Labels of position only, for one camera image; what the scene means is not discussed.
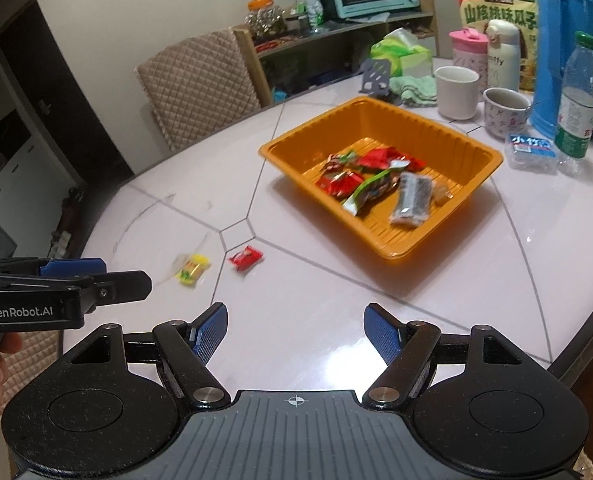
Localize white mug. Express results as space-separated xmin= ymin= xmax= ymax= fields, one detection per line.
xmin=434 ymin=65 xmax=480 ymax=120

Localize small red candy packet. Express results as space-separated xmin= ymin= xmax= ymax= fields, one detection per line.
xmin=228 ymin=245 xmax=264 ymax=273

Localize pink lid cup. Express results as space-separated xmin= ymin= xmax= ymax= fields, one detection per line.
xmin=449 ymin=27 xmax=489 ymax=94

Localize blue tissue packet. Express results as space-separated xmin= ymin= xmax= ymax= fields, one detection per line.
xmin=505 ymin=133 xmax=558 ymax=174

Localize green cap water bottle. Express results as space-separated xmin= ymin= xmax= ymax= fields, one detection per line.
xmin=555 ymin=30 xmax=593 ymax=176

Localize silver green snack bag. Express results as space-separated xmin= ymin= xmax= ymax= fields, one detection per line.
xmin=342 ymin=169 xmax=406 ymax=217

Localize grey phone stand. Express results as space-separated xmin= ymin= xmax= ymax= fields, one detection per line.
xmin=359 ymin=58 xmax=391 ymax=98

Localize dark red candy wrapper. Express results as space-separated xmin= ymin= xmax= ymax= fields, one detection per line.
xmin=323 ymin=151 xmax=359 ymax=172

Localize green cloth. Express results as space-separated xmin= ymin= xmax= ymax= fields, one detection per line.
xmin=389 ymin=76 xmax=438 ymax=107

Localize large red jujube snack packet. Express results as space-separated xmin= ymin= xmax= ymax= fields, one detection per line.
xmin=316 ymin=169 xmax=364 ymax=200

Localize sunflower seed bag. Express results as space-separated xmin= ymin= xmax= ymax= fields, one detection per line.
xmin=458 ymin=0 xmax=539 ymax=91

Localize clear dark snack bar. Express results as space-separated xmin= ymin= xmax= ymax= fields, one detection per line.
xmin=390 ymin=172 xmax=433 ymax=228

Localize orange lid glass jar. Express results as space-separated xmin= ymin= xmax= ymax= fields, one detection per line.
xmin=246 ymin=0 xmax=288 ymax=44

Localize wooden shelf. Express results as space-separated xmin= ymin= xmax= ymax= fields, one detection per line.
xmin=231 ymin=0 xmax=440 ymax=107

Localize yellow green candy packet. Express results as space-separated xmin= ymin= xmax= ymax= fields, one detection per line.
xmin=170 ymin=254 xmax=211 ymax=287

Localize red square snack packet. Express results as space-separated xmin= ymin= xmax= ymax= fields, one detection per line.
xmin=357 ymin=146 xmax=426 ymax=172

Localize white miffy flask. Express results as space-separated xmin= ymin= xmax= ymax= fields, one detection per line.
xmin=485 ymin=20 xmax=521 ymax=91

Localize green tissue pack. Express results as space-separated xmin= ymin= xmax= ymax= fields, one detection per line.
xmin=370 ymin=27 xmax=433 ymax=77

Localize beige quilted chair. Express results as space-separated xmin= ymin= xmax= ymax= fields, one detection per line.
xmin=135 ymin=29 xmax=261 ymax=152

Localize blue thermos jug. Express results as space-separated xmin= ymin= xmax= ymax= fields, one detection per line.
xmin=531 ymin=0 xmax=593 ymax=139

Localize clear amber candy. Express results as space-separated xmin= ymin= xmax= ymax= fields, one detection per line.
xmin=432 ymin=183 xmax=453 ymax=207

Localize orange plastic tray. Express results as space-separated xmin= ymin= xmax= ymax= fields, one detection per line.
xmin=258 ymin=98 xmax=503 ymax=260

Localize patterned white cup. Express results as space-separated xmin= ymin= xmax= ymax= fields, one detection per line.
xmin=483 ymin=88 xmax=532 ymax=139

